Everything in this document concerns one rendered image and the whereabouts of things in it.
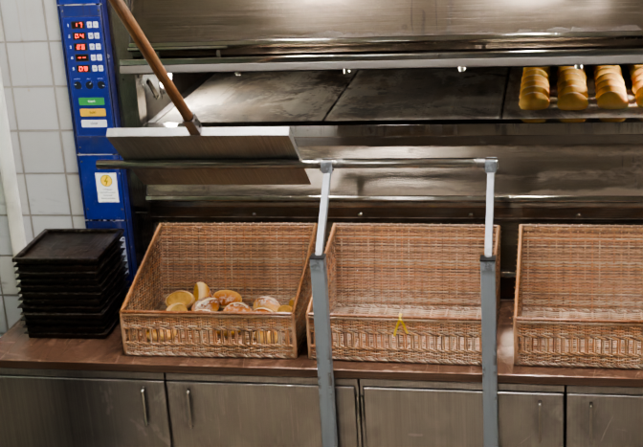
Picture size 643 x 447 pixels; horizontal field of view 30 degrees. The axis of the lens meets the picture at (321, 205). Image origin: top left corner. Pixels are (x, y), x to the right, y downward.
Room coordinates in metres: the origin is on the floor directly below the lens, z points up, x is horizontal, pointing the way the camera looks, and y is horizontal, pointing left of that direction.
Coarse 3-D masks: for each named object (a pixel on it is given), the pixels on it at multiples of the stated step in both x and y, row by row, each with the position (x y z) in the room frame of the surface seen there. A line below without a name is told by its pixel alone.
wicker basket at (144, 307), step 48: (192, 240) 3.82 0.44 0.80; (240, 240) 3.79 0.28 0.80; (288, 240) 3.76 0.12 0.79; (144, 288) 3.63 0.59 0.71; (240, 288) 3.75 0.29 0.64; (288, 288) 3.72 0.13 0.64; (144, 336) 3.39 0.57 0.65; (192, 336) 3.36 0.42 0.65; (240, 336) 3.47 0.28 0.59; (288, 336) 3.31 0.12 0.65
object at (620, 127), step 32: (320, 128) 3.78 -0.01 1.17; (352, 128) 3.76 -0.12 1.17; (384, 128) 3.73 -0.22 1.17; (416, 128) 3.71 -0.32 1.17; (448, 128) 3.69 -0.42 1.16; (480, 128) 3.67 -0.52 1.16; (512, 128) 3.65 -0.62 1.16; (544, 128) 3.63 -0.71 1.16; (576, 128) 3.61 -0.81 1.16; (608, 128) 3.59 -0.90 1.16; (640, 128) 3.57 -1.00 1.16
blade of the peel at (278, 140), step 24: (120, 144) 3.46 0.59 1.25; (144, 144) 3.44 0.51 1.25; (168, 144) 3.43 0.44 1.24; (192, 144) 3.41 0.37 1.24; (216, 144) 3.40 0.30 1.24; (240, 144) 3.39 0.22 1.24; (264, 144) 3.37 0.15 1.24; (288, 144) 3.36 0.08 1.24; (216, 168) 3.54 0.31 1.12; (240, 168) 3.53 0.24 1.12; (264, 168) 3.51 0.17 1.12; (288, 168) 3.50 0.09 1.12
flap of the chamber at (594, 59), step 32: (192, 64) 3.71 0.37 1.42; (224, 64) 3.69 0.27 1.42; (256, 64) 3.67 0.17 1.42; (288, 64) 3.65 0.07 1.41; (320, 64) 3.63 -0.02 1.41; (352, 64) 3.61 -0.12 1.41; (384, 64) 3.59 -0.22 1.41; (416, 64) 3.56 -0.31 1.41; (448, 64) 3.55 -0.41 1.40; (480, 64) 3.52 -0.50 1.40; (512, 64) 3.51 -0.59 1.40; (544, 64) 3.49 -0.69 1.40; (576, 64) 3.47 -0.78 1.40
